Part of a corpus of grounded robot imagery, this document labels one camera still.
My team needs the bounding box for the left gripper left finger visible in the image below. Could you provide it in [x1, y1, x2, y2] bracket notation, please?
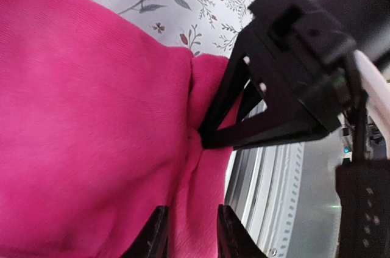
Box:
[123, 206, 169, 258]

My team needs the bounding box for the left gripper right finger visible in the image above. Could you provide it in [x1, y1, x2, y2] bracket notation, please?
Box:
[217, 204, 267, 258]

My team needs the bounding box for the pink towel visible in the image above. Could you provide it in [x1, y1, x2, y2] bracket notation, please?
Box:
[1, 0, 232, 257]

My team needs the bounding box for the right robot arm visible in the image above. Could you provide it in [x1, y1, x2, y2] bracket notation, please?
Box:
[199, 0, 389, 257]

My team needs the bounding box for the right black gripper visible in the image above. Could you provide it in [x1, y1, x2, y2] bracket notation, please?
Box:
[199, 0, 356, 149]

